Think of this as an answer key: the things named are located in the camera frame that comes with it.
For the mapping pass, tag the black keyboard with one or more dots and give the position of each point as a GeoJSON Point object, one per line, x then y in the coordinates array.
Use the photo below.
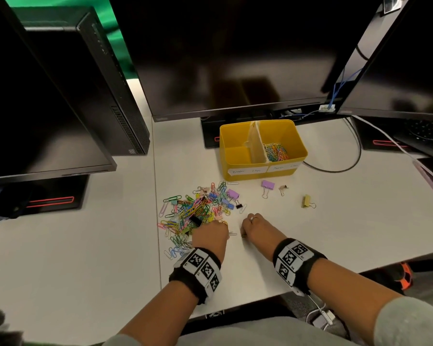
{"type": "Point", "coordinates": [425, 135]}

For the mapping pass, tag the yellow divided plastic bin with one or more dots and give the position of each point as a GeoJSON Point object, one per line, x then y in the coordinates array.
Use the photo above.
{"type": "Point", "coordinates": [238, 158]}

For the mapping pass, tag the person's left hand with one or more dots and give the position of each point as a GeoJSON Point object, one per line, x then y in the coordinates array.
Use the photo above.
{"type": "Point", "coordinates": [213, 237]}

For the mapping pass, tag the small rose gold binder clip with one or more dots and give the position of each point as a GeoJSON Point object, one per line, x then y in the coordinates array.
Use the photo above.
{"type": "Point", "coordinates": [283, 187]}

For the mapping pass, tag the person's right hand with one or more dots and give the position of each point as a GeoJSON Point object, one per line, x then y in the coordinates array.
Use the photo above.
{"type": "Point", "coordinates": [263, 234]}

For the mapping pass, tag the small black binder clip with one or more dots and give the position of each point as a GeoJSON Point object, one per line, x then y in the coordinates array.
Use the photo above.
{"type": "Point", "coordinates": [239, 205]}

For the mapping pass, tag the heap of sorted paper clips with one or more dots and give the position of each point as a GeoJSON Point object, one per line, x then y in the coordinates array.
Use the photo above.
{"type": "Point", "coordinates": [276, 152]}

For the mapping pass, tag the yellow binder clip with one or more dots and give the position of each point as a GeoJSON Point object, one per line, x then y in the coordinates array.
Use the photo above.
{"type": "Point", "coordinates": [306, 201]}

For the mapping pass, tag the orange and black shoe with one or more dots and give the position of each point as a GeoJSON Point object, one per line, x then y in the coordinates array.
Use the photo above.
{"type": "Point", "coordinates": [406, 281]}

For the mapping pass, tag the black computer monitor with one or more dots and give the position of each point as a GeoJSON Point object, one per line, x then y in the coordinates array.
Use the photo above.
{"type": "Point", "coordinates": [238, 50]}
{"type": "Point", "coordinates": [411, 68]}
{"type": "Point", "coordinates": [29, 122]}

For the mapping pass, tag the black wristband with markers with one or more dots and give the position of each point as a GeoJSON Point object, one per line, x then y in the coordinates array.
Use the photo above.
{"type": "Point", "coordinates": [296, 259]}
{"type": "Point", "coordinates": [198, 270]}

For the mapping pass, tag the pile of colorful clips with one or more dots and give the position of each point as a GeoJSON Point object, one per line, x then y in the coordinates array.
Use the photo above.
{"type": "Point", "coordinates": [187, 212]}

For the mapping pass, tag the black desktop computer tower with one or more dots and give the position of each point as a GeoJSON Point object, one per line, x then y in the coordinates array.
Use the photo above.
{"type": "Point", "coordinates": [104, 86]}

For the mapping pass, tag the person's left forearm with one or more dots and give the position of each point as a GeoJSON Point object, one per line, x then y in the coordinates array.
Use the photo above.
{"type": "Point", "coordinates": [158, 313]}

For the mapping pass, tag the black monitor stand base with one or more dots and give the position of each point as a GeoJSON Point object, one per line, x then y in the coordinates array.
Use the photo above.
{"type": "Point", "coordinates": [368, 136]}
{"type": "Point", "coordinates": [57, 198]}

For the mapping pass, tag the person's right forearm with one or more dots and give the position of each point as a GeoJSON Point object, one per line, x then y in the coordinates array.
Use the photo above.
{"type": "Point", "coordinates": [346, 295]}

